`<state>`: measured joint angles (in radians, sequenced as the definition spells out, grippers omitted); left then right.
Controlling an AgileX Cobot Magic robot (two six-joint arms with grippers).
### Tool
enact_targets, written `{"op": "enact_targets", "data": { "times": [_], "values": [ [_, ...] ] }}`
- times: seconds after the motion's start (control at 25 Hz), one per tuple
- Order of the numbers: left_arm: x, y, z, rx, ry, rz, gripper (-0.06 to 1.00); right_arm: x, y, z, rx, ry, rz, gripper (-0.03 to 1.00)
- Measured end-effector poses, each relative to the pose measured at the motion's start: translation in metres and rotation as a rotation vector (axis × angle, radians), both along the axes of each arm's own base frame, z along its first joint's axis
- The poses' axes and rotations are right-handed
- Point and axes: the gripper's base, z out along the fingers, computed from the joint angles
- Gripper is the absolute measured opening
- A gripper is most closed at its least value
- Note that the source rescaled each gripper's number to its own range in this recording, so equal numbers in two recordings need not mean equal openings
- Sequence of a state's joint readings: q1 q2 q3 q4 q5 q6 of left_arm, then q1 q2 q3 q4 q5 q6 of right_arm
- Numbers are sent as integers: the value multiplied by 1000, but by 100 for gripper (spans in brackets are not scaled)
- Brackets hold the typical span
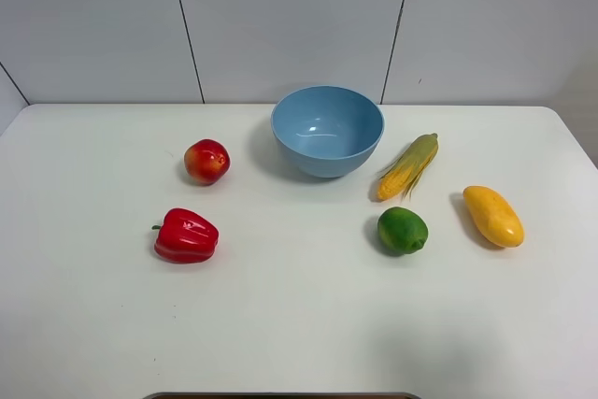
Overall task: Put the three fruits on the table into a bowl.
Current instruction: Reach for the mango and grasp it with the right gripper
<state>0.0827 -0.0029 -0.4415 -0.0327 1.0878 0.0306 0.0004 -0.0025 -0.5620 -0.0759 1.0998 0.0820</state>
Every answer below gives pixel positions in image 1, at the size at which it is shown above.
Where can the red yellow apple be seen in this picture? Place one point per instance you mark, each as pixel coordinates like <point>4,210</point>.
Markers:
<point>206,161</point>

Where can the green lime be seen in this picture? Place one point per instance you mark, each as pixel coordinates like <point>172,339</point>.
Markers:
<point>401,231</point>

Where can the yellow mango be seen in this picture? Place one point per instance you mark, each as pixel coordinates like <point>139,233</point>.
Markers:
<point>494,217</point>

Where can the blue plastic bowl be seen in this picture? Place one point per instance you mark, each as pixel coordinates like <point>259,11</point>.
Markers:
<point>327,131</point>

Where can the corn cob with husk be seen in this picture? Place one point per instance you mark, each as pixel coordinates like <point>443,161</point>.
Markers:
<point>405,173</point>

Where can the red bell pepper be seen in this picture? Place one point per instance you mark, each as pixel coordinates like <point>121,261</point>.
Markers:
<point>185,237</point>

